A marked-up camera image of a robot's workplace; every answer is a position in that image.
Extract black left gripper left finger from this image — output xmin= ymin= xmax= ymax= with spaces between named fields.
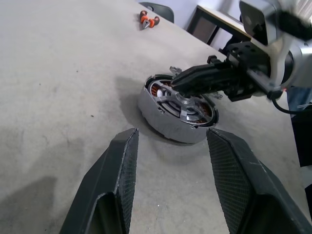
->
xmin=59 ymin=127 xmax=140 ymax=234

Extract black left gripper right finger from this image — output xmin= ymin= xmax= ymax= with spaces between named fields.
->
xmin=206 ymin=127 xmax=312 ymax=234

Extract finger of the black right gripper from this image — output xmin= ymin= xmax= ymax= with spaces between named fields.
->
xmin=174 ymin=74 xmax=232 ymax=98
xmin=171 ymin=61 xmax=230 ymax=87

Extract spoked silver rotor black rim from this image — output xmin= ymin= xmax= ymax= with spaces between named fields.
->
xmin=148 ymin=80 xmax=216 ymax=126

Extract motor stator housing copper coils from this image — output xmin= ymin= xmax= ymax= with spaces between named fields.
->
xmin=137 ymin=73 xmax=220 ymax=144

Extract white-topped black-framed desk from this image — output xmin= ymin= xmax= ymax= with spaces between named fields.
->
xmin=186 ymin=4 xmax=252 ymax=47

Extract blue fabric item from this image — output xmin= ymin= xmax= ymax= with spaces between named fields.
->
xmin=287 ymin=87 xmax=312 ymax=118

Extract orange black needle-nose pliers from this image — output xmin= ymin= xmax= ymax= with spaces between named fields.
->
xmin=138 ymin=10 xmax=160 ymax=31

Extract dark grey folding chair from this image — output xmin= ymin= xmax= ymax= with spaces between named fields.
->
xmin=138 ymin=1 xmax=175 ymax=24

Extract black box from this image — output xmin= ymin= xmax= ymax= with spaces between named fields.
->
xmin=292 ymin=114 xmax=312 ymax=168

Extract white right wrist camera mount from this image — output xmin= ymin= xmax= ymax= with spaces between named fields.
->
xmin=238 ymin=0 xmax=302 ymax=91

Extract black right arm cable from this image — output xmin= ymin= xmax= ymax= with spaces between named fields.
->
xmin=267 ymin=4 xmax=312 ymax=116

